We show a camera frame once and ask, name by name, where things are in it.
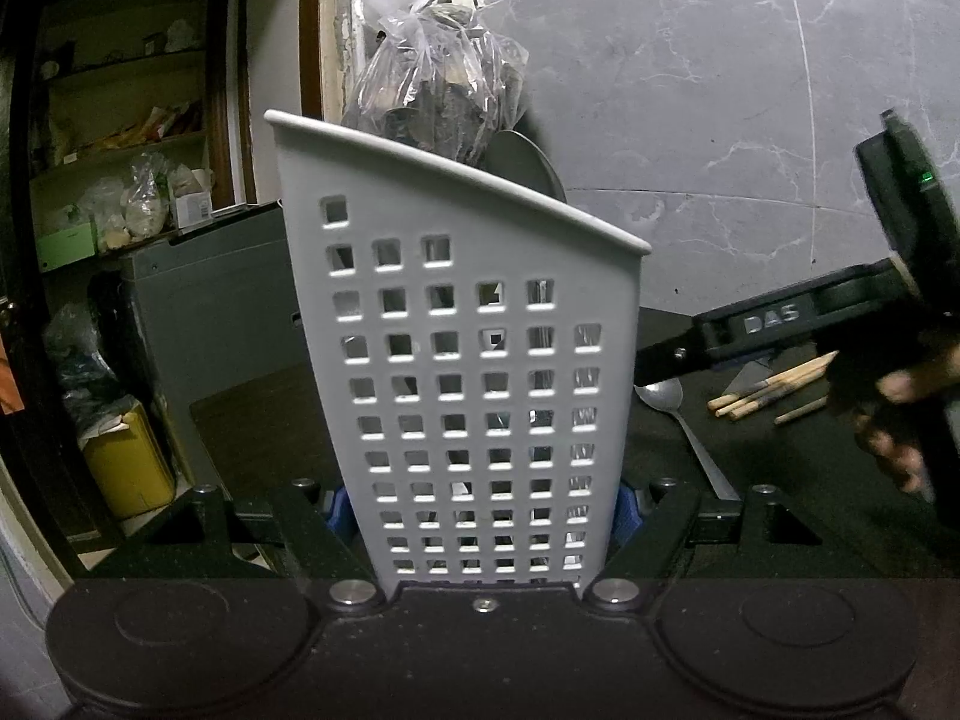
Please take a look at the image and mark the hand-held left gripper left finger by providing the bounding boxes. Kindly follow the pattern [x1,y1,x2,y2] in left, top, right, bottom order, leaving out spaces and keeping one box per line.
[75,480,376,608]

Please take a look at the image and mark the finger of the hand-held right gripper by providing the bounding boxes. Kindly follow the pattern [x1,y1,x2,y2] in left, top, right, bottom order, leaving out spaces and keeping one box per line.
[634,315,725,389]

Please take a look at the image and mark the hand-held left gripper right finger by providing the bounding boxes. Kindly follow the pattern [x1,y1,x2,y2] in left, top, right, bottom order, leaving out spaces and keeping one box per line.
[585,478,886,608]

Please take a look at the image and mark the silver spoon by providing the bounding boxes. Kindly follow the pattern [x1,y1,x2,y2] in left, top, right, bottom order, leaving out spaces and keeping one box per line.
[634,377,742,503]

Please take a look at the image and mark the green handled knife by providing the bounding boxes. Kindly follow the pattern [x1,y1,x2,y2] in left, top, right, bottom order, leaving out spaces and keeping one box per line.
[739,358,777,395]

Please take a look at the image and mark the white perforated utensil holder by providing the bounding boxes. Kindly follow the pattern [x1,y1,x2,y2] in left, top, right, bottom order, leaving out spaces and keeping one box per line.
[265,109,652,590]

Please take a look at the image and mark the person's right hand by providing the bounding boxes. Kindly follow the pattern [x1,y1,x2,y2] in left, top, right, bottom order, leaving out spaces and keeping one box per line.
[827,325,960,500]

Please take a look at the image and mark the yellow container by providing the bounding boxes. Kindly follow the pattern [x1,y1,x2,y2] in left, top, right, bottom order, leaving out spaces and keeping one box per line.
[85,399,179,520]

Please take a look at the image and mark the grey cabinet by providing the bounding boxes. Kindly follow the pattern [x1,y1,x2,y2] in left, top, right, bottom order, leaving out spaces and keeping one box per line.
[120,199,331,496]

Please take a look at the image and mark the plastic bags on floor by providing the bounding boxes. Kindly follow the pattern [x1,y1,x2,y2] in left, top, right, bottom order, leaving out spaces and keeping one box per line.
[41,304,143,436]

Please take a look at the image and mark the small white box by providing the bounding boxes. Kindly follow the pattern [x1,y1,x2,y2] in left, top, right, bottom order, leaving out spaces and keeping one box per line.
[171,169,215,230]

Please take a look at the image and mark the clear plastic bag dark contents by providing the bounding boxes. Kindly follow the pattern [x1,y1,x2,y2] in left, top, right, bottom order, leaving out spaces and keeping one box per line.
[341,0,530,166]

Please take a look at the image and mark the plastic bags on shelf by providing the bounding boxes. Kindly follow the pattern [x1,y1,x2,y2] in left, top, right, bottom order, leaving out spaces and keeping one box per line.
[94,154,173,252]

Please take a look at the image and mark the green box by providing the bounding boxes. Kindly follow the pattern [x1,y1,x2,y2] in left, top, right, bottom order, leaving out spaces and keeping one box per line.
[36,223,98,273]

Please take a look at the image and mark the white faucet fitting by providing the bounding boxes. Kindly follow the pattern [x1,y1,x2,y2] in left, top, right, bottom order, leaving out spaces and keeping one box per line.
[409,0,481,23]

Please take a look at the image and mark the dark wooden door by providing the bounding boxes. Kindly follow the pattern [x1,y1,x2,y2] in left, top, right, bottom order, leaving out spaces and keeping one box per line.
[0,0,76,563]

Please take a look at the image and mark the wooden shelf unit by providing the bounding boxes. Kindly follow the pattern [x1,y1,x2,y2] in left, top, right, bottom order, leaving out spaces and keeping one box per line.
[22,0,252,275]

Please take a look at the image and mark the wooden door frame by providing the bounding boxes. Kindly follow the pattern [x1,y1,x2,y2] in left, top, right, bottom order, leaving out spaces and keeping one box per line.
[300,0,361,128]

